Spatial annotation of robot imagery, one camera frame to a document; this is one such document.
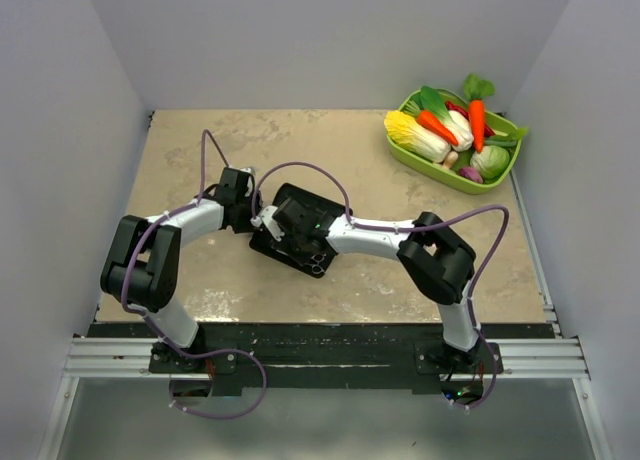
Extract toy mushroom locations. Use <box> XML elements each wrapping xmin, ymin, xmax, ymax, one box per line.
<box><xmin>441</xmin><ymin>150</ymin><xmax>459</xmax><ymax>170</ymax></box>

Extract toy bok choy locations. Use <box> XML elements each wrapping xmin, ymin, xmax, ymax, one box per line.
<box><xmin>420</xmin><ymin>86</ymin><xmax>474</xmax><ymax>152</ymax></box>

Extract green vegetable tray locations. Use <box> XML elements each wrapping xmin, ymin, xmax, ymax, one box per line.
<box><xmin>387</xmin><ymin>88</ymin><xmax>524</xmax><ymax>196</ymax></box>

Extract toy carrot right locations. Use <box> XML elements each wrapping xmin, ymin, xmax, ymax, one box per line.
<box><xmin>463</xmin><ymin>73</ymin><xmax>496</xmax><ymax>153</ymax></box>

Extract toy carrot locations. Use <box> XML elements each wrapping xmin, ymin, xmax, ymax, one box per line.
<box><xmin>416</xmin><ymin>110</ymin><xmax>459</xmax><ymax>146</ymax></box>
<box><xmin>463</xmin><ymin>73</ymin><xmax>496</xmax><ymax>153</ymax></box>

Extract aluminium rail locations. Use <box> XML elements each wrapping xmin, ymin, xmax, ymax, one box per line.
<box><xmin>63</xmin><ymin>338</ymin><xmax>589</xmax><ymax>379</ymax></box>

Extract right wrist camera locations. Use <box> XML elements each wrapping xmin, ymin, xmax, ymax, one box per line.
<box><xmin>250</xmin><ymin>205</ymin><xmax>285</xmax><ymax>242</ymax></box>

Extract toy carrot left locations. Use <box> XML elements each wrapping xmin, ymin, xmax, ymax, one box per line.
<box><xmin>416</xmin><ymin>110</ymin><xmax>459</xmax><ymax>146</ymax></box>

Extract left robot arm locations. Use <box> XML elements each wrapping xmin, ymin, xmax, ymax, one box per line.
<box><xmin>100</xmin><ymin>167</ymin><xmax>255</xmax><ymax>372</ymax></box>

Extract toy red chili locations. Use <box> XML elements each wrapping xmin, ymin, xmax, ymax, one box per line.
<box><xmin>445</xmin><ymin>101</ymin><xmax>496</xmax><ymax>138</ymax></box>

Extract toy green cabbage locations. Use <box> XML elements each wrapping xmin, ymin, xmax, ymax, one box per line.
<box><xmin>470</xmin><ymin>145</ymin><xmax>511</xmax><ymax>181</ymax></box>

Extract toy napa cabbage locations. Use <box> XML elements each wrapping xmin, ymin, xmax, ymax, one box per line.
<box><xmin>384</xmin><ymin>110</ymin><xmax>451</xmax><ymax>163</ymax></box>

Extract silver scissors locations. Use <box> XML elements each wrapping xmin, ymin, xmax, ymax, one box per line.
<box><xmin>306</xmin><ymin>254</ymin><xmax>327</xmax><ymax>278</ymax></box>

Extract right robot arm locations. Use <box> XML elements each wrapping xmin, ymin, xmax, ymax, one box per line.
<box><xmin>258</xmin><ymin>198</ymin><xmax>481</xmax><ymax>373</ymax></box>

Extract toy purple onion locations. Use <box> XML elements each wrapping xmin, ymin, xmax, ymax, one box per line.
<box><xmin>457</xmin><ymin>166</ymin><xmax>484</xmax><ymax>184</ymax></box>

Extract black tool case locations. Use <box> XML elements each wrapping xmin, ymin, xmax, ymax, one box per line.
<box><xmin>249</xmin><ymin>183</ymin><xmax>345</xmax><ymax>278</ymax></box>

